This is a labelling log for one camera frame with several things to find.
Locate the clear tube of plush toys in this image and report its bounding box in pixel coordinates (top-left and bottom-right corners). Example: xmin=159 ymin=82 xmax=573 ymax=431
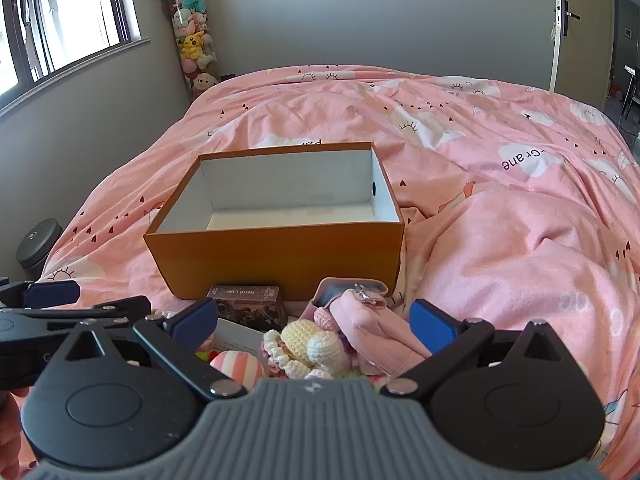
xmin=160 ymin=0 xmax=221 ymax=101

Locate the pink fabric pouch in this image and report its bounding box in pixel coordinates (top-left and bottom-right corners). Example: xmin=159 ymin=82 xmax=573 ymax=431
xmin=340 ymin=287 xmax=432 ymax=376

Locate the black door handle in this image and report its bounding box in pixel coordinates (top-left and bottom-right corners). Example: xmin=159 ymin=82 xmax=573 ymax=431
xmin=555 ymin=0 xmax=581 ymax=37

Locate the dark printed card box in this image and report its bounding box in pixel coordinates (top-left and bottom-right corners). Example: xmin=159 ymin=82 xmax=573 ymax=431
xmin=206 ymin=284 xmax=288 ymax=332

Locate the orange cardboard box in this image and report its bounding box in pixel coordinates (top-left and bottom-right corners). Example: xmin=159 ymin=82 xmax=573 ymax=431
xmin=143 ymin=142 xmax=405 ymax=301

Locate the pink printed blanket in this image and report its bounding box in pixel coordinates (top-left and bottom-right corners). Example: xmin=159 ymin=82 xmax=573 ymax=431
xmin=37 ymin=65 xmax=640 ymax=476

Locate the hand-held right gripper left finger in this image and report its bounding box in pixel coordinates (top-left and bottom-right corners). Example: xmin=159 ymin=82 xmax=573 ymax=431
xmin=46 ymin=297 xmax=249 ymax=402

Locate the window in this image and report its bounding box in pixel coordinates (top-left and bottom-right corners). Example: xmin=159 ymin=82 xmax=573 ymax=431
xmin=0 ymin=0 xmax=151 ymax=106

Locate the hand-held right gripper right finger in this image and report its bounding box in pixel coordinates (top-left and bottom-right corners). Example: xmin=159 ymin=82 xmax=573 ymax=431
xmin=380 ymin=299 xmax=568 ymax=402

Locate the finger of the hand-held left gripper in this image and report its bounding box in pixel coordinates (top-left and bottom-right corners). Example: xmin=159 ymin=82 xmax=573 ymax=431
xmin=0 ymin=280 xmax=82 ymax=308
xmin=0 ymin=296 xmax=152 ymax=332

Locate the grey round trash can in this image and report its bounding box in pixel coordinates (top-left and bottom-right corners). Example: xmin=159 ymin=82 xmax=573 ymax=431
xmin=16 ymin=218 xmax=64 ymax=281

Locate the pink striped plush toy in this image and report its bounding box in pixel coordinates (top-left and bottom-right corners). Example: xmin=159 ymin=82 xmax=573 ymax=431
xmin=209 ymin=350 xmax=266 ymax=392

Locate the grey door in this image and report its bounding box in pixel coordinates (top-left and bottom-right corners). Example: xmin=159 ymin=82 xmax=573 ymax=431
xmin=550 ymin=0 xmax=616 ymax=97

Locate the dark chair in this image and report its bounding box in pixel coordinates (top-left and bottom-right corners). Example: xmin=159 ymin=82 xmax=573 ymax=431
xmin=621 ymin=64 xmax=640 ymax=122

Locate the grey box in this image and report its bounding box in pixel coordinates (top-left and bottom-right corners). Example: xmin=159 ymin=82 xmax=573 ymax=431
xmin=210 ymin=317 xmax=266 ymax=356

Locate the cream crochet doll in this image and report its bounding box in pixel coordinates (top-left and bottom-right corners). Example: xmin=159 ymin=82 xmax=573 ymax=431
xmin=262 ymin=317 xmax=351 ymax=381

